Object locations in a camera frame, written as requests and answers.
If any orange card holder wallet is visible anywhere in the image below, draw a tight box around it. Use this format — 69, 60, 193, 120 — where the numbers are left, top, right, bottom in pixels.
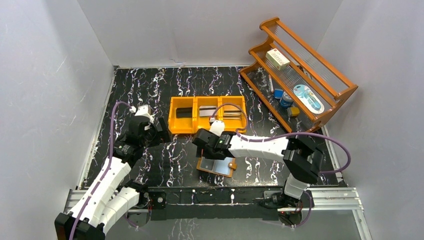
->
196, 157, 237, 178

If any orange three-compartment bin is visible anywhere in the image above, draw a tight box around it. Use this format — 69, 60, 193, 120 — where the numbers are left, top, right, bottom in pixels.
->
168, 96, 247, 134

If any silver card stack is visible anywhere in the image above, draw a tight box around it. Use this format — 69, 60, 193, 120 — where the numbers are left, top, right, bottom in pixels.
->
198, 105, 217, 118

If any orange card stack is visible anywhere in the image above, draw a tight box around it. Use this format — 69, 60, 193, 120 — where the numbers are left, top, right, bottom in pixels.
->
223, 105, 243, 120

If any blue packaged cutter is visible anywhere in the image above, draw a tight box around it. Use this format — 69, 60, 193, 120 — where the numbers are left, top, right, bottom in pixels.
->
293, 84, 325, 115

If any orange wooden shelf rack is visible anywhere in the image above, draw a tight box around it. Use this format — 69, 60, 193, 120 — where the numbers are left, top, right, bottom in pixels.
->
240, 17, 358, 133

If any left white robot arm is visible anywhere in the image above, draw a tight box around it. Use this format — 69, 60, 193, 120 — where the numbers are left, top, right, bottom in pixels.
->
54, 115, 171, 240

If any black card in bin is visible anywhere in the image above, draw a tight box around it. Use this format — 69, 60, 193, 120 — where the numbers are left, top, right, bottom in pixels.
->
175, 107, 193, 119

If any blue eraser block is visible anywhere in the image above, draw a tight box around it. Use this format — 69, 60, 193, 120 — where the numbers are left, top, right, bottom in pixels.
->
273, 88, 284, 100

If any yellow grey sharpener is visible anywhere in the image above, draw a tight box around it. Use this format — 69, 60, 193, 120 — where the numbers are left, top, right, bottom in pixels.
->
287, 106, 300, 118

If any white pen marker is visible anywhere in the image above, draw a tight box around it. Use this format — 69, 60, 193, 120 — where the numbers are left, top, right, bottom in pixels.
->
268, 74, 274, 93

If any white red box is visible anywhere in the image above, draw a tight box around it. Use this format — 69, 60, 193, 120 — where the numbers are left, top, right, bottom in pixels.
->
265, 48, 291, 71

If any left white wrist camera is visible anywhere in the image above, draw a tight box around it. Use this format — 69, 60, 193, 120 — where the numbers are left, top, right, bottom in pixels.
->
129, 104, 154, 123

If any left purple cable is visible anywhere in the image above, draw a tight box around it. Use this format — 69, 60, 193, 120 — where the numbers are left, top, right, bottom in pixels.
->
67, 101, 137, 240

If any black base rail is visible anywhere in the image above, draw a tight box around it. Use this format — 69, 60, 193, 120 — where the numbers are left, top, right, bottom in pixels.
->
119, 185, 314, 222

